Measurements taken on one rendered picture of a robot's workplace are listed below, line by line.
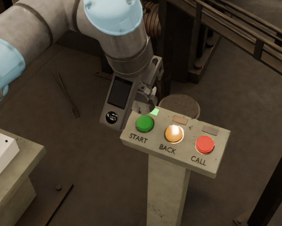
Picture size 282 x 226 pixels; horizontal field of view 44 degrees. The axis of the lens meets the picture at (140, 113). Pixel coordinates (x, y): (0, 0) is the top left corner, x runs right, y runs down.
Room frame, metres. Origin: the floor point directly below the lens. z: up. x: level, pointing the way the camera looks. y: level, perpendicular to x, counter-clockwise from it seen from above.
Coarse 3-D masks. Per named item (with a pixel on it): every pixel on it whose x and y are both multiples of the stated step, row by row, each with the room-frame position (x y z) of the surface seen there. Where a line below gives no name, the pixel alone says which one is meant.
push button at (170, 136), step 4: (168, 128) 0.51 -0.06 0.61; (172, 128) 0.51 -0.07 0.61; (176, 128) 0.51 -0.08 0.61; (180, 128) 0.51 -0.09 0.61; (168, 132) 0.50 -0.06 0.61; (172, 132) 0.50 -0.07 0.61; (176, 132) 0.50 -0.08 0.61; (180, 132) 0.50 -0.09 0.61; (168, 136) 0.50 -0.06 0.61; (172, 136) 0.49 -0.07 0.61; (176, 136) 0.49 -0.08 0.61; (180, 136) 0.49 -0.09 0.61; (172, 140) 0.49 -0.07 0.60; (176, 140) 0.49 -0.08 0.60
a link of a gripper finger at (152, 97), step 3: (147, 96) 0.47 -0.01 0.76; (150, 96) 0.47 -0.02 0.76; (153, 96) 0.47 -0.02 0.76; (150, 99) 0.46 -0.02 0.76; (153, 99) 0.46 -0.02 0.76; (156, 99) 0.48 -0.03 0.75; (147, 102) 0.47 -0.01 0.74; (150, 102) 0.47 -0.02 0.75; (153, 102) 0.47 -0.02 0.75; (156, 102) 0.48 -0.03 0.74; (150, 105) 0.47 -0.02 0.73; (153, 105) 0.47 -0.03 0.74; (150, 108) 0.48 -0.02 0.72; (153, 108) 0.47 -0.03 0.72; (150, 111) 0.49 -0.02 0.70
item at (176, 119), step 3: (174, 117) 0.54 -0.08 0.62; (177, 117) 0.54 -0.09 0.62; (180, 117) 0.54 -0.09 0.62; (174, 120) 0.54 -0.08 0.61; (177, 120) 0.54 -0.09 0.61; (180, 120) 0.54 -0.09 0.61; (183, 120) 0.54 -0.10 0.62; (186, 120) 0.54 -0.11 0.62; (180, 123) 0.53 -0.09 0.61; (183, 123) 0.53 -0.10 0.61; (186, 123) 0.53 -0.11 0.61
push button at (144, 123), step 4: (140, 116) 0.55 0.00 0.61; (144, 116) 0.55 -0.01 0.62; (148, 116) 0.55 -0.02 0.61; (140, 120) 0.54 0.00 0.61; (144, 120) 0.54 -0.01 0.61; (148, 120) 0.54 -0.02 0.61; (136, 124) 0.53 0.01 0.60; (140, 124) 0.53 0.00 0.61; (144, 124) 0.53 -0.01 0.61; (148, 124) 0.53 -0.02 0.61; (152, 124) 0.53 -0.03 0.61; (140, 128) 0.52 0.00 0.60; (144, 128) 0.52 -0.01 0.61; (148, 128) 0.52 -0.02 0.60
